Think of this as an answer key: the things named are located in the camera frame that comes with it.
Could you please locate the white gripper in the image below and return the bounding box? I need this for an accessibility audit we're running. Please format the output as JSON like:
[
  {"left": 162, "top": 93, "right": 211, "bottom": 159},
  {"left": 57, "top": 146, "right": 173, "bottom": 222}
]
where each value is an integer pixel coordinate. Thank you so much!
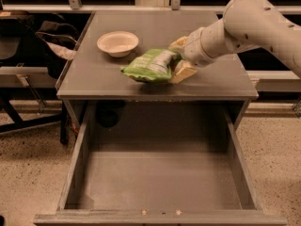
[{"left": 168, "top": 27, "right": 214, "bottom": 84}]

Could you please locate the green rice chip bag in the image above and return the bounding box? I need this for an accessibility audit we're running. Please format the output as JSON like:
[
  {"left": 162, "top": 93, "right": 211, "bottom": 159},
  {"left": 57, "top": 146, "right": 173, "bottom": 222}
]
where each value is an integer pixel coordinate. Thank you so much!
[{"left": 120, "top": 49, "right": 182, "bottom": 83}]

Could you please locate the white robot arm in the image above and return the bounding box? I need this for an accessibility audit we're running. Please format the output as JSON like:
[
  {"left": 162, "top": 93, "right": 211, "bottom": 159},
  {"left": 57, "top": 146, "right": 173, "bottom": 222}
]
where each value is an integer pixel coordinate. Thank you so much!
[{"left": 169, "top": 0, "right": 301, "bottom": 77}]

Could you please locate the grey counter cabinet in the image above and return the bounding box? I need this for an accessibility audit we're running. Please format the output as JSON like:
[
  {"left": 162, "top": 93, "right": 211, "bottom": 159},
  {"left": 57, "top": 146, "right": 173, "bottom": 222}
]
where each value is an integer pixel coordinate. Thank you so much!
[{"left": 55, "top": 9, "right": 260, "bottom": 134}]

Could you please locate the open grey top drawer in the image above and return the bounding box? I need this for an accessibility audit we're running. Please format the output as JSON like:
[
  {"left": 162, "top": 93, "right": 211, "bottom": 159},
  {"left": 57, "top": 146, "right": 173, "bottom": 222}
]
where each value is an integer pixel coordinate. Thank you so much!
[{"left": 34, "top": 103, "right": 287, "bottom": 226}]

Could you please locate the dark bag with white cloth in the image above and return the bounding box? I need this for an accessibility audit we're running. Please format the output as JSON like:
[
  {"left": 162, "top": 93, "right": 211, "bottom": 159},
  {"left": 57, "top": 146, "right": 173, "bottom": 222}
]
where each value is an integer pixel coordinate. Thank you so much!
[{"left": 36, "top": 21, "right": 79, "bottom": 79}]

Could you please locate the white paper bowl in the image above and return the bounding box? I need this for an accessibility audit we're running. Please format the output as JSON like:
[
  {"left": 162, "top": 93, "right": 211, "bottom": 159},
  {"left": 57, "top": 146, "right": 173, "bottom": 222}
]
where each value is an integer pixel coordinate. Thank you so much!
[{"left": 97, "top": 31, "right": 139, "bottom": 57}]

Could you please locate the metal window railing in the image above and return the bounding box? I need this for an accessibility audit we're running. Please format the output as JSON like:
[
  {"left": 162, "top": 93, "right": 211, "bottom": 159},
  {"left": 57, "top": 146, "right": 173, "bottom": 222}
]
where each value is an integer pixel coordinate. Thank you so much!
[{"left": 0, "top": 0, "right": 301, "bottom": 16}]

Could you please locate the black chair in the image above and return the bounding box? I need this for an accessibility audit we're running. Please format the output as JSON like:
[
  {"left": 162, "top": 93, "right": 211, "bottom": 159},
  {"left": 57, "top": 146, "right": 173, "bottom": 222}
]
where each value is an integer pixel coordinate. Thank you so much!
[{"left": 0, "top": 10, "right": 43, "bottom": 66}]

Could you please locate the grey side bench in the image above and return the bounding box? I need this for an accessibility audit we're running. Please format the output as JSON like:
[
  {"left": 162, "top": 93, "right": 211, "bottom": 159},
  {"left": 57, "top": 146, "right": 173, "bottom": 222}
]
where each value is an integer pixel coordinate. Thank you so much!
[{"left": 0, "top": 64, "right": 68, "bottom": 144}]

